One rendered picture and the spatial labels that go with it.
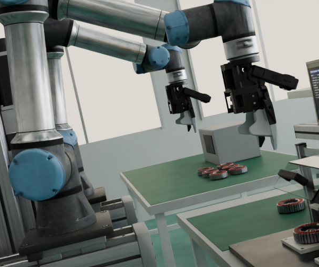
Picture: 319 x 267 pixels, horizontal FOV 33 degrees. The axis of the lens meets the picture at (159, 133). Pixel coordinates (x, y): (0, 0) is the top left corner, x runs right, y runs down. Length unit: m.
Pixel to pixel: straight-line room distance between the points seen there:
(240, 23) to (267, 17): 5.34
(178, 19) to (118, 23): 0.19
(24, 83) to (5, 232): 0.50
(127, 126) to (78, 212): 4.76
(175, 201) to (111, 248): 1.66
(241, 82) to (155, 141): 4.94
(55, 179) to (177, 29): 0.42
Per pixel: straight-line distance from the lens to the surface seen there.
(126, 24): 1.33
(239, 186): 3.07
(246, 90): 1.20
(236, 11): 1.21
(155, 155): 6.14
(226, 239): 2.04
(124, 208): 1.84
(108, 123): 6.07
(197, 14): 1.21
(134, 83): 6.10
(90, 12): 1.34
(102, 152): 6.08
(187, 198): 3.00
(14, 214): 1.55
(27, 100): 1.21
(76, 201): 1.36
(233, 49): 1.21
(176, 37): 1.20
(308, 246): 1.72
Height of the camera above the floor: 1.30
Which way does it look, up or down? 3 degrees down
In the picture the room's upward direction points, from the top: 12 degrees counter-clockwise
